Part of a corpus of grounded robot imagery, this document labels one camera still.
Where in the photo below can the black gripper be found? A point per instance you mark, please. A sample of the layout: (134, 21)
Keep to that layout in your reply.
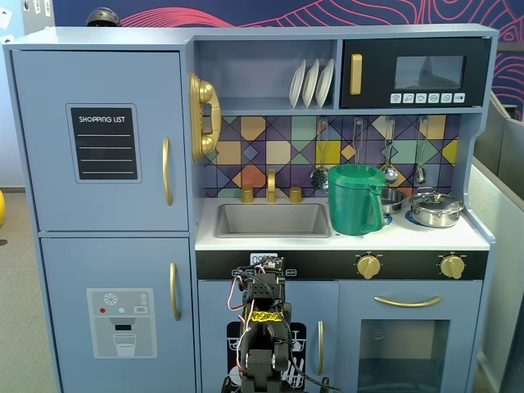
(265, 285)

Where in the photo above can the blue fridge door with board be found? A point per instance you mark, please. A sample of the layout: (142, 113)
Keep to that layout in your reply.
(49, 184)

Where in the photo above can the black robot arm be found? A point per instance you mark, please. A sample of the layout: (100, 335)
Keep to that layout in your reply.
(260, 362)

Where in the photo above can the blue dishwasher cabinet door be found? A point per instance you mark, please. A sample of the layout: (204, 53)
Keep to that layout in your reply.
(311, 299)

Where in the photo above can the small open steel pot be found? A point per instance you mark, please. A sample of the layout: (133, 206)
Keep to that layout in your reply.
(394, 200)

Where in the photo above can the blue fridge door with dispenser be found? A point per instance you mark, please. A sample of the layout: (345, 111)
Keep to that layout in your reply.
(69, 266)

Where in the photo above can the blue oven door with window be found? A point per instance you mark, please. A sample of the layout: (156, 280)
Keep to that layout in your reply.
(462, 294)

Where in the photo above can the black microwave door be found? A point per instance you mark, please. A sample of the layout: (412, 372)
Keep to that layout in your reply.
(376, 73)

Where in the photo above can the grey toy sink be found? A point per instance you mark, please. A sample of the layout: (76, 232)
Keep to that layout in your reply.
(272, 221)

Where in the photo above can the gold tap knob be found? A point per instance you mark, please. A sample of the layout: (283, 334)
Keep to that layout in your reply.
(295, 195)
(247, 195)

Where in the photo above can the gold toy faucet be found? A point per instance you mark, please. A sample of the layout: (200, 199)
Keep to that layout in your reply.
(271, 184)

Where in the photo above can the gold stove knob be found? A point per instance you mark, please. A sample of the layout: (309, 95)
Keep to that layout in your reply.
(368, 267)
(452, 267)

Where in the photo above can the green plastic pitcher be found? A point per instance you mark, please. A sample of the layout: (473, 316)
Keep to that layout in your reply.
(348, 204)

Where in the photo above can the steel slotted spoon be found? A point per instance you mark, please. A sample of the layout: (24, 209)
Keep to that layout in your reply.
(319, 179)

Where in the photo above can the grey ice dispenser sticker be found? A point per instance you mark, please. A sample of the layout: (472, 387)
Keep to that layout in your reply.
(123, 340)

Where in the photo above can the steel hanging spatula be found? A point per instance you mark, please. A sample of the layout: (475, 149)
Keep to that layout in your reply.
(357, 151)

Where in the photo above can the steel hanging ladle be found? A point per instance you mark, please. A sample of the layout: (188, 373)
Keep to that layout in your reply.
(390, 175)

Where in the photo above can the steel pot with lid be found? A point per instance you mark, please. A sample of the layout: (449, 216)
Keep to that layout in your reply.
(436, 210)

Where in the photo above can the steel hanging spoon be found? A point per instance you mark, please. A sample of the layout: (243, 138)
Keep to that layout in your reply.
(420, 175)

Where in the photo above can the white toy plate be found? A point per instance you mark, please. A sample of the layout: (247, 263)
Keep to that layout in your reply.
(324, 86)
(295, 88)
(310, 88)

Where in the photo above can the gold toy telephone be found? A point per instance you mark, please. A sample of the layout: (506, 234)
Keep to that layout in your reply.
(204, 94)

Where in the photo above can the black shopping list board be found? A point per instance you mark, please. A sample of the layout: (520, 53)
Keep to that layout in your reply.
(104, 143)

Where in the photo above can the yellow round object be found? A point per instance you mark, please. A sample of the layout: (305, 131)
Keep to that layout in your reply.
(1, 209)

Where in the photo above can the blue toy kitchen body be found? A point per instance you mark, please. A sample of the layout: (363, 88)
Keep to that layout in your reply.
(123, 39)

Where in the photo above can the black helmet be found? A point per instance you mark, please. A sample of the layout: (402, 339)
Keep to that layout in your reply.
(102, 17)

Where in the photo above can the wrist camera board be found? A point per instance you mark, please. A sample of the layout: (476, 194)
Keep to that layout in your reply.
(273, 264)

